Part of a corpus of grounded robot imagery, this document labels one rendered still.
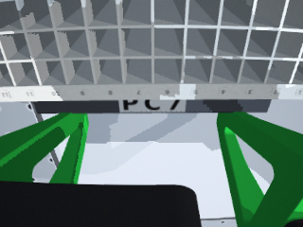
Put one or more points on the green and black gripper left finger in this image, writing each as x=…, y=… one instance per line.
x=22, y=150

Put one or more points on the white deep-well block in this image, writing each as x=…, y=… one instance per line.
x=153, y=39

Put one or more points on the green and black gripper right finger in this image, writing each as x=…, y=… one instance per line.
x=283, y=149

